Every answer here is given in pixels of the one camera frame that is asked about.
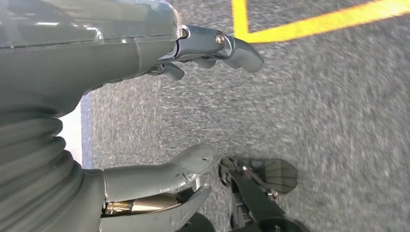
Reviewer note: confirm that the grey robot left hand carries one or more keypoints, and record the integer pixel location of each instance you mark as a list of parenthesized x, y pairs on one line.
[(80, 64)]

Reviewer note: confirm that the yellow floor tape square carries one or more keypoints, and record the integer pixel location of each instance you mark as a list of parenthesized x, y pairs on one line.
[(240, 19)]

